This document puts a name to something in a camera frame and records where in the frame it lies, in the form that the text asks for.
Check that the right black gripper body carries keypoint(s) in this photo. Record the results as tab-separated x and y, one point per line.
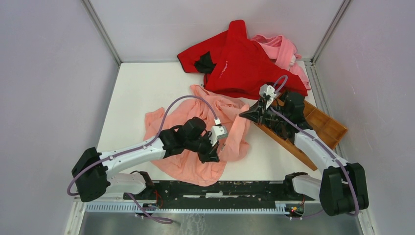
268	114

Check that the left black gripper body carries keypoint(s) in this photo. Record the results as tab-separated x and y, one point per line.
202	146

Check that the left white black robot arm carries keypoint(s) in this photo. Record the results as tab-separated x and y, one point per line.
98	173

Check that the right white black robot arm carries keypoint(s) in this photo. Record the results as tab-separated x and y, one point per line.
342	188

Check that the wooden divided tray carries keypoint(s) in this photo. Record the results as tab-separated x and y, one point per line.
329	131

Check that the red garment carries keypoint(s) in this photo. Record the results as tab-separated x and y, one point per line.
236	66

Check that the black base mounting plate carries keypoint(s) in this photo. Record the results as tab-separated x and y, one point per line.
221	195

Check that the pink garment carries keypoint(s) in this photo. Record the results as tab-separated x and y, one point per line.
284	54

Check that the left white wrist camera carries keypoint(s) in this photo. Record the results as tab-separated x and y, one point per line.
217	132

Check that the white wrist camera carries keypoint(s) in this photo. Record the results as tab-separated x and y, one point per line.
267	94
217	132

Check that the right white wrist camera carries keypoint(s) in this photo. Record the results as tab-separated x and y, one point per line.
267	94

